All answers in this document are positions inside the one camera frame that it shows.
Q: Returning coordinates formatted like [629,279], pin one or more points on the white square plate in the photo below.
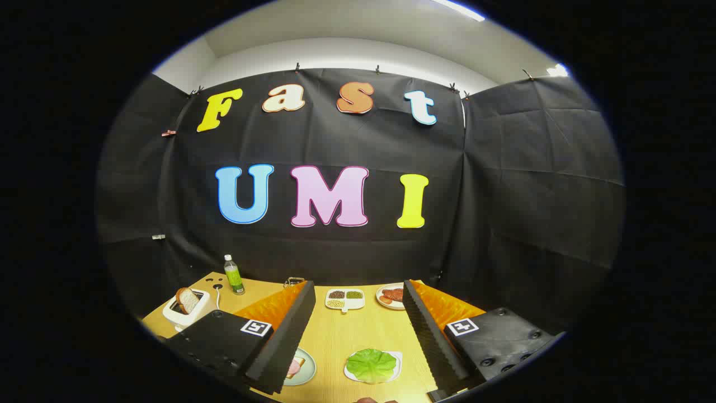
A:
[396,357]

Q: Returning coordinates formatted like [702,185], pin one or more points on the white bread slice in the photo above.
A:
[301,362]

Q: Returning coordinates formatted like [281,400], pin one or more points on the green lettuce leaf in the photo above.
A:
[372,365]

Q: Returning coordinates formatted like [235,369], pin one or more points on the green beans pile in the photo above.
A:
[354,294]

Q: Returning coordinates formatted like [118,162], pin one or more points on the clear bottle with green label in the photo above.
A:
[234,277]

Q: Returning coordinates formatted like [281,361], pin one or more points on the pale green round plate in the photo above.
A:
[309,372]

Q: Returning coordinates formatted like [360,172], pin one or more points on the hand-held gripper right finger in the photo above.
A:
[433,341]

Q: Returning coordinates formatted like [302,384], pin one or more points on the white divided dish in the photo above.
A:
[354,305]

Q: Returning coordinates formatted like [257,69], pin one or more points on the grilled meat strip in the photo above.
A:
[392,294]

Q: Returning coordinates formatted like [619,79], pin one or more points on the toasted bread slice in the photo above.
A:
[187,300]

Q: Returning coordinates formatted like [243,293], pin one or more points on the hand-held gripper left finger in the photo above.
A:
[285,347]

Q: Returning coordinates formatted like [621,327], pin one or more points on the white oval plate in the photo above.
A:
[391,306]

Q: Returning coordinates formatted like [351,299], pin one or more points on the white toaster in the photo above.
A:
[179,319]

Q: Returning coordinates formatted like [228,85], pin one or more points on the pale yellow beans pile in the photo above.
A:
[335,304]

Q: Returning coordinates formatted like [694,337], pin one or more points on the pink ham slice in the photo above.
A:
[292,369]

